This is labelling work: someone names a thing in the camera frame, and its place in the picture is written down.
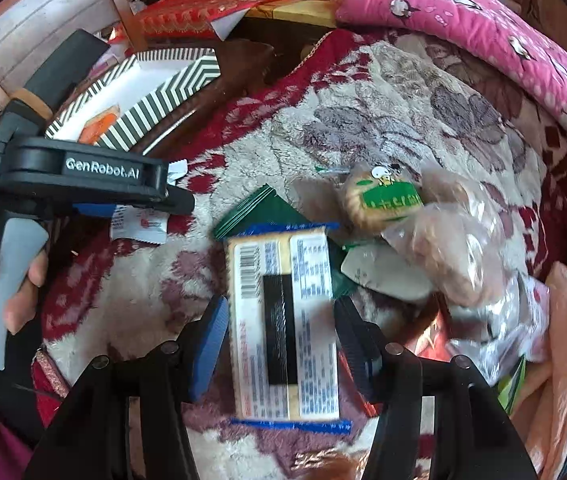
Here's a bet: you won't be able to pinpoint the yellow wooden cabinet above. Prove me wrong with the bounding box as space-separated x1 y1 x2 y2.
236 0 340 61

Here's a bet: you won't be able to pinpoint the striped cardboard box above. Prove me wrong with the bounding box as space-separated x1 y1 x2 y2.
45 47 223 157

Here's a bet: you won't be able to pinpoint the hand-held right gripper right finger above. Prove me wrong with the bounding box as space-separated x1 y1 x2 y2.
333 296 539 480

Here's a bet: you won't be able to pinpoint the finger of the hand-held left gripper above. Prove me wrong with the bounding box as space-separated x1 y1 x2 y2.
72 203 130 219
166 186 196 214

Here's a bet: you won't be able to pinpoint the light green packet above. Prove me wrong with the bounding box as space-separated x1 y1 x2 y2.
496 355 529 415

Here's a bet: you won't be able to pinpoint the red embroidered cloth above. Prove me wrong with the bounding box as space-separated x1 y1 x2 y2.
138 0 350 41

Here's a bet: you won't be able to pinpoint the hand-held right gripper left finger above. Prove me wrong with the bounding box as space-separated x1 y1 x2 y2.
24 296 230 480

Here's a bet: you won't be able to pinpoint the orange snack packet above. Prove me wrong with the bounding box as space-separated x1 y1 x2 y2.
78 105 120 145

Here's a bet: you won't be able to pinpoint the round biscuit packet green label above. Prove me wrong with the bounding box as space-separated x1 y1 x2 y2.
338 162 425 236

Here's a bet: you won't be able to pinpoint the small white barcode packet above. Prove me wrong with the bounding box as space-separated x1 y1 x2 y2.
110 207 170 247

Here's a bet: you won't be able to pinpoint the person's left hand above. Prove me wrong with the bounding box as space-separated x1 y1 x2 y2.
0 232 49 336

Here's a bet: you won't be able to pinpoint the yellow cracker packet blue edges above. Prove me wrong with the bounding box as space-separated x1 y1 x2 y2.
224 221 353 433

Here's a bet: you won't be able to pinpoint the clear zip bag of nuts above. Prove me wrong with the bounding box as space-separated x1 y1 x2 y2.
381 167 514 311

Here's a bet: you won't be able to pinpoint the stack of dark green packets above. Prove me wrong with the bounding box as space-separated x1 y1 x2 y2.
212 185 349 301

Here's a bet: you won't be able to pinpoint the floral plush blanket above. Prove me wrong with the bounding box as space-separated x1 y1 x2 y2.
34 27 567 480

